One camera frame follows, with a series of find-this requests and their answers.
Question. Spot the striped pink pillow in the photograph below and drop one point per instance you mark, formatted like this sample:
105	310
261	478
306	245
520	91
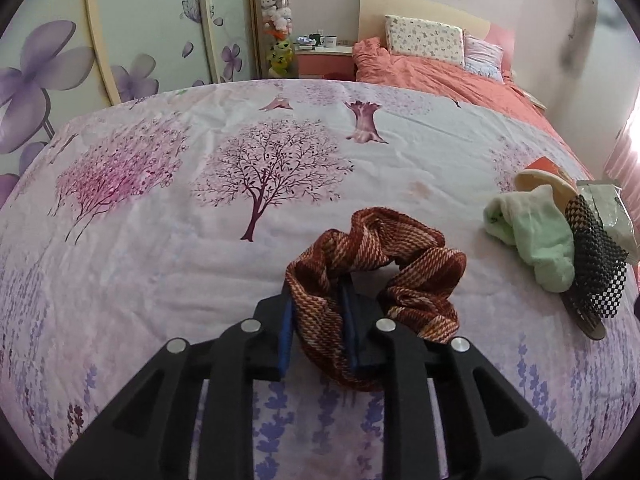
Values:
482	55

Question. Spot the beige and pink headboard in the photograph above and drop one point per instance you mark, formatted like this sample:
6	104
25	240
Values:
425	5

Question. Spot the red-brown striped fabric scrunchie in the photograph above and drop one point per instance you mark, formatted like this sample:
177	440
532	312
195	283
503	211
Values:
400	260

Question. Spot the floral white pillow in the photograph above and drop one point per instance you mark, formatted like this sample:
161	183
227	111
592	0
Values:
425	37

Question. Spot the clear plastic bag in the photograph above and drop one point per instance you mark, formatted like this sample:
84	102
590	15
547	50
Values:
607	210

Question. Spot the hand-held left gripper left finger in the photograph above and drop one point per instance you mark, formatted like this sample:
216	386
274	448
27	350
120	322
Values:
285	332

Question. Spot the coral pink duvet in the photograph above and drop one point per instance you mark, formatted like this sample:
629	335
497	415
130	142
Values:
450	80

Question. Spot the white mug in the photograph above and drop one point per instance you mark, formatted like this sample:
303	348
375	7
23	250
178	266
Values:
328	40

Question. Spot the flower-print wardrobe doors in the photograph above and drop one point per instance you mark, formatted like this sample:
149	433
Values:
140	25

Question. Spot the light green sock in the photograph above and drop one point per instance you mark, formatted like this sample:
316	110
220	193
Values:
545	245

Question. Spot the book on duvet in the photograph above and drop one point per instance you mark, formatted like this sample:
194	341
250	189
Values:
534	99

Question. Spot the black checkered mesh pouch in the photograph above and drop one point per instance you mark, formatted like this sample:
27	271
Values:
595	260

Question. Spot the pink and white nightstand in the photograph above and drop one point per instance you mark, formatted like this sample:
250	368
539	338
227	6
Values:
325	62

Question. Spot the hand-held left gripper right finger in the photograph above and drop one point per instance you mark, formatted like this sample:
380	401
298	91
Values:
350	332

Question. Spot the clear tube of plush toys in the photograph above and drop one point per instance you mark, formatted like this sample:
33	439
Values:
277	20

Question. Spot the dark green mug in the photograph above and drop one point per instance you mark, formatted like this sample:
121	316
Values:
315	39

